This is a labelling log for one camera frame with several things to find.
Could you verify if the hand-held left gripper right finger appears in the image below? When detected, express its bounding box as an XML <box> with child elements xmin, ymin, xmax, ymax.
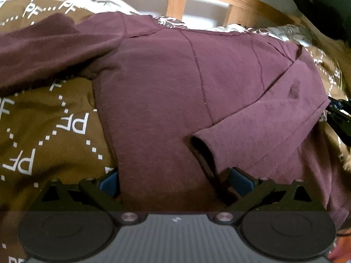
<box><xmin>215</xmin><ymin>167</ymin><xmax>321</xmax><ymax>225</ymax></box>

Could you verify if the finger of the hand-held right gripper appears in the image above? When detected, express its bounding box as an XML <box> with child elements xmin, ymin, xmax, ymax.
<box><xmin>327</xmin><ymin>96</ymin><xmax>351</xmax><ymax>145</ymax></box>

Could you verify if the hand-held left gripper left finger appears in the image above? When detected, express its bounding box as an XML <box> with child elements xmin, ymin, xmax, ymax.
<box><xmin>33</xmin><ymin>168</ymin><xmax>141</xmax><ymax>225</ymax></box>

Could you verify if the maroon long-sleeved shirt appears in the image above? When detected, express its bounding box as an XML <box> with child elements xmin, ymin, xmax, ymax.
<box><xmin>0</xmin><ymin>12</ymin><xmax>351</xmax><ymax>226</ymax></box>

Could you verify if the brown printed blanket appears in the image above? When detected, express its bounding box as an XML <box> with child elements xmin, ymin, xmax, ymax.
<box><xmin>0</xmin><ymin>0</ymin><xmax>351</xmax><ymax>263</ymax></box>

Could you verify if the black jacket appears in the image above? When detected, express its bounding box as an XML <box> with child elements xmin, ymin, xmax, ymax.
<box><xmin>289</xmin><ymin>0</ymin><xmax>351</xmax><ymax>43</ymax></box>

